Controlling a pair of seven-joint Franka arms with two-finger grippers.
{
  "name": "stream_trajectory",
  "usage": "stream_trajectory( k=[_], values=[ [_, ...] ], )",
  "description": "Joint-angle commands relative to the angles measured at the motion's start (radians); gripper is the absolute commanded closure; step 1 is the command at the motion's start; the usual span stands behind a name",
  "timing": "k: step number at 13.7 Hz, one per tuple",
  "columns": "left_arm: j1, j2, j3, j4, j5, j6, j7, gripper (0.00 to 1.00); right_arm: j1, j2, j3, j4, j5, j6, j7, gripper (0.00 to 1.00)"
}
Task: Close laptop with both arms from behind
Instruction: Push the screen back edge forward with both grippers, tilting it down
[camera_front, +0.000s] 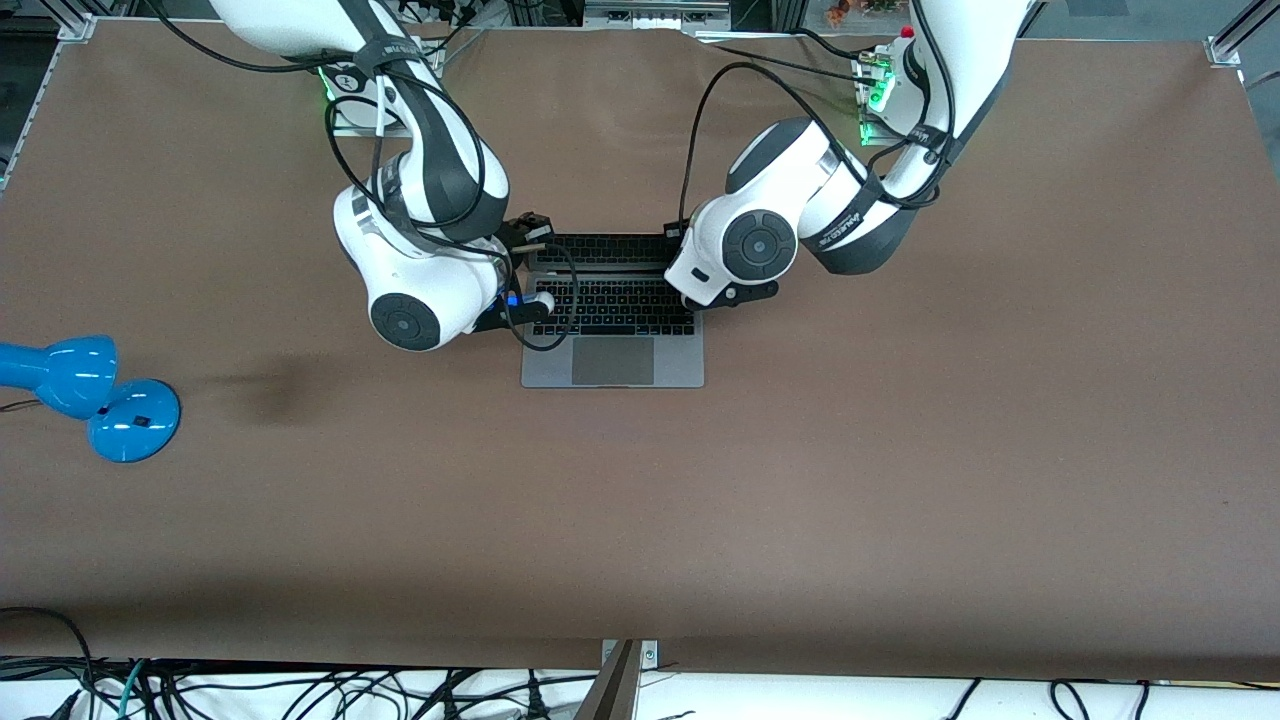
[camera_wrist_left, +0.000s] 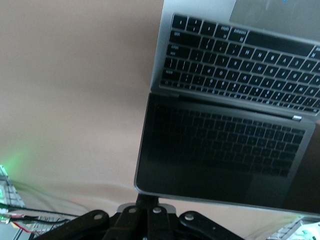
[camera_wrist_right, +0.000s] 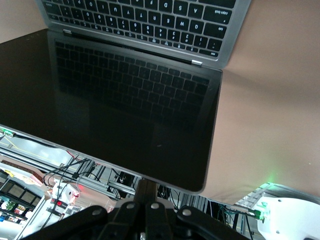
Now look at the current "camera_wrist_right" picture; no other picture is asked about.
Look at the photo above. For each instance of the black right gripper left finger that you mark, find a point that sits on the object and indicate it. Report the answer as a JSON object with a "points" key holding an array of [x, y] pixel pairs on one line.
{"points": [[130, 212]]}

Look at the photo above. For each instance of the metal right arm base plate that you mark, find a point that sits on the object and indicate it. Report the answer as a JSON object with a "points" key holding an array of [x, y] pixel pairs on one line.
{"points": [[252, 195]]}

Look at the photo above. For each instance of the long aluminium frame rail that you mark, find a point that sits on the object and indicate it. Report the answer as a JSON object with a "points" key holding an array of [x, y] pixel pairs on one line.
{"points": [[30, 156]]}

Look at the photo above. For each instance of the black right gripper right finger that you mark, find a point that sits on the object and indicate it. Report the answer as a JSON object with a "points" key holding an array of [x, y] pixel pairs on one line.
{"points": [[157, 215]]}

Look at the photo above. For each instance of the white box with red light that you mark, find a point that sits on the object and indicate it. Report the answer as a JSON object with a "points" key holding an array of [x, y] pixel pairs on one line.
{"points": [[66, 195]]}

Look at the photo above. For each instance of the grey aluminium laptop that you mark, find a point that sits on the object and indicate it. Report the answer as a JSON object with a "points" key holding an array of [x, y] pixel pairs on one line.
{"points": [[125, 112]]}

